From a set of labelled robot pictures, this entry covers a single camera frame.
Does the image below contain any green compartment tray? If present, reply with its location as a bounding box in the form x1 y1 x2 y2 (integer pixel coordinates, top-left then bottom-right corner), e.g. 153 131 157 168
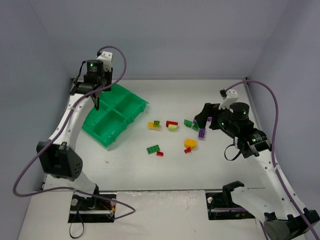
82 84 148 147

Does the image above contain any yellow oval lego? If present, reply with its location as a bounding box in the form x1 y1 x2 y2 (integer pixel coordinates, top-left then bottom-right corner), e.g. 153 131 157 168
184 138 197 150

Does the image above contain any small red lego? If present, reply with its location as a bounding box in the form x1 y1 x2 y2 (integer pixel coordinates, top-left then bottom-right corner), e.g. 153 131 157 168
184 147 191 153
156 151 164 157

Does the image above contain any small olive green lego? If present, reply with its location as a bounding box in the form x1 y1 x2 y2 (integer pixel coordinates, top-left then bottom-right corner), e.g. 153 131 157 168
153 120 160 128

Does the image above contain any green lego brick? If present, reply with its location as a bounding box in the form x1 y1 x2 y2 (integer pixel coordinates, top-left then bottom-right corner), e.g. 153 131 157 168
146 144 160 155

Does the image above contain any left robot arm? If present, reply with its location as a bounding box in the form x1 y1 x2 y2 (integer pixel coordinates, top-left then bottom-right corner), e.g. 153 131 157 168
36 58 113 211

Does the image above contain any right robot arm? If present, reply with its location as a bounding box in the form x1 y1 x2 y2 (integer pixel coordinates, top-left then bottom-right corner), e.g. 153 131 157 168
194 102 320 240

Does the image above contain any green square lego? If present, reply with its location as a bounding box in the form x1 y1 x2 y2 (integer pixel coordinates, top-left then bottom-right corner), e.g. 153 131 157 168
192 123 200 131

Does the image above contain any purple rectangular lego brick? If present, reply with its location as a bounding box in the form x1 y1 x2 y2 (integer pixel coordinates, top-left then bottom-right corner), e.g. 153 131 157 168
198 128 206 139

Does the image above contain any green curved lego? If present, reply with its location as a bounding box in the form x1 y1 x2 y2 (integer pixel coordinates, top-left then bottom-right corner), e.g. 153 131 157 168
183 119 193 128

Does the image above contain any lime half round lego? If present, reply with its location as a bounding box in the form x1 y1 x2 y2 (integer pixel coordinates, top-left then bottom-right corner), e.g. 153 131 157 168
167 124 178 132

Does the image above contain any red lego brick centre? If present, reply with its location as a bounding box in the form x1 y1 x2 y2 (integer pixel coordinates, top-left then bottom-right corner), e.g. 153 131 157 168
165 120 178 128

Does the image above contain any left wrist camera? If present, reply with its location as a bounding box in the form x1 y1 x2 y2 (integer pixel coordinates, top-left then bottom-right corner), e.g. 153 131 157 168
96 51 113 72

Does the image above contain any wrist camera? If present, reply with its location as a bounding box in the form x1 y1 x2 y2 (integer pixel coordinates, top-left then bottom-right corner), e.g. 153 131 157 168
96 51 113 72
218 89 239 110

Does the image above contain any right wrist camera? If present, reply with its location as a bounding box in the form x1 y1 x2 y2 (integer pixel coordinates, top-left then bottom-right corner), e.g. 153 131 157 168
218 89 239 110

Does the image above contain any black cable loop right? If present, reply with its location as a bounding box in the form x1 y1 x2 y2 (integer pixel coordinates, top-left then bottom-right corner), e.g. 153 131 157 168
223 143 243 162

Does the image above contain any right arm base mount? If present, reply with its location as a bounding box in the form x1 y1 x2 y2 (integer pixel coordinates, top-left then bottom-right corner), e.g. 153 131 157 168
205 191 255 221

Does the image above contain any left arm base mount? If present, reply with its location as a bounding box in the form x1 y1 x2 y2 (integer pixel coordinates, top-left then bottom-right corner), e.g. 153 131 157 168
68 194 116 223

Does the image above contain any black thin cable left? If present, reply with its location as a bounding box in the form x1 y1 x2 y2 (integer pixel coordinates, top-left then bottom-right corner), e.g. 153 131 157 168
68 197 86 239

